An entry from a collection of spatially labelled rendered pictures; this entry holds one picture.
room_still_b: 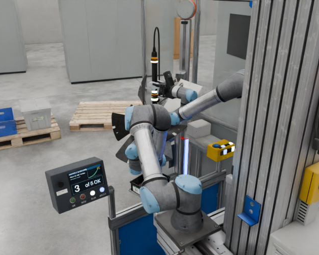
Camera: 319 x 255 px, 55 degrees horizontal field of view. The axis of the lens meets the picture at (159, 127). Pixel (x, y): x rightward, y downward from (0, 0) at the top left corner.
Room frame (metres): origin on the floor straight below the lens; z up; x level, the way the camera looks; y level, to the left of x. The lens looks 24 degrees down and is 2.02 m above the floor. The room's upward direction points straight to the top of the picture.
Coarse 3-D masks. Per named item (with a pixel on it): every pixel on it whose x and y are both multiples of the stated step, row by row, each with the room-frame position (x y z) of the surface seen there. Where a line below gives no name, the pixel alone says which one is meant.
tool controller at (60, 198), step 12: (60, 168) 1.26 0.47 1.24; (72, 168) 1.23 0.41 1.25; (84, 168) 1.25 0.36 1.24; (96, 168) 1.28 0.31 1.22; (48, 180) 1.21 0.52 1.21; (60, 180) 1.18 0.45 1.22; (72, 180) 1.21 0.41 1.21; (84, 180) 1.23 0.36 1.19; (96, 180) 1.26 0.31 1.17; (60, 192) 1.16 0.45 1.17; (84, 192) 1.22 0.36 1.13; (96, 192) 1.24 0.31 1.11; (108, 192) 1.28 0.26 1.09; (60, 204) 1.14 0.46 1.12; (72, 204) 1.17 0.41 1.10; (84, 204) 1.20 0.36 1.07
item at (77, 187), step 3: (78, 183) 1.22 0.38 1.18; (81, 183) 1.22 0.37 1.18; (72, 186) 1.20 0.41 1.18; (75, 186) 1.21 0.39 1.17; (78, 186) 1.21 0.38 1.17; (81, 186) 1.22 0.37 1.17; (72, 189) 1.19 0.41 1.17; (75, 189) 1.20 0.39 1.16; (78, 189) 1.21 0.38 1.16; (81, 189) 1.21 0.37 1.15; (72, 192) 1.19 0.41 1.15; (75, 192) 1.20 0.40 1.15; (78, 192) 1.20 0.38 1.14
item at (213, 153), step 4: (220, 140) 1.90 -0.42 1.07; (224, 140) 1.90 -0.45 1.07; (212, 144) 1.84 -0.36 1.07; (220, 144) 1.84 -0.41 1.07; (224, 144) 1.84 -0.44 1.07; (232, 144) 1.84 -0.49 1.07; (208, 148) 1.82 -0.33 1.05; (212, 148) 1.79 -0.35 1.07; (216, 148) 1.78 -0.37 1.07; (224, 148) 1.78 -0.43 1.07; (228, 148) 1.81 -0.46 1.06; (208, 152) 1.82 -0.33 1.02; (212, 152) 1.79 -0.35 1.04; (216, 152) 1.76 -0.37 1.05; (232, 152) 1.83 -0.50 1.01; (208, 156) 1.82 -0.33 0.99; (212, 156) 1.79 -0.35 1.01; (216, 156) 1.76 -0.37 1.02; (220, 156) 1.77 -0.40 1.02; (224, 156) 1.79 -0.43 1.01; (228, 156) 1.81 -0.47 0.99; (216, 160) 1.75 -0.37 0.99; (220, 160) 1.77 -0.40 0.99
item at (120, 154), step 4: (132, 136) 1.94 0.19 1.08; (128, 140) 1.93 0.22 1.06; (132, 140) 1.93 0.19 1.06; (124, 144) 1.92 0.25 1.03; (128, 144) 1.91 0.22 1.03; (120, 148) 1.91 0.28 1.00; (124, 148) 1.90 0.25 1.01; (120, 152) 1.89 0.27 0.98; (124, 152) 1.88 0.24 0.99; (116, 156) 1.88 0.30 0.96; (120, 156) 1.87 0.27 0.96; (124, 156) 1.86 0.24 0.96; (124, 160) 1.84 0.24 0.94
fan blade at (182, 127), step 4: (176, 124) 1.87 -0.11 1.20; (180, 124) 1.86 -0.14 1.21; (172, 128) 1.83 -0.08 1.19; (176, 128) 1.82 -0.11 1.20; (180, 128) 1.81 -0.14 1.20; (184, 128) 1.79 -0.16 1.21; (168, 132) 1.79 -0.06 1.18; (172, 132) 1.78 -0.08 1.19; (176, 132) 1.77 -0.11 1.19; (168, 136) 1.75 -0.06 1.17; (172, 136) 1.74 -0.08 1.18
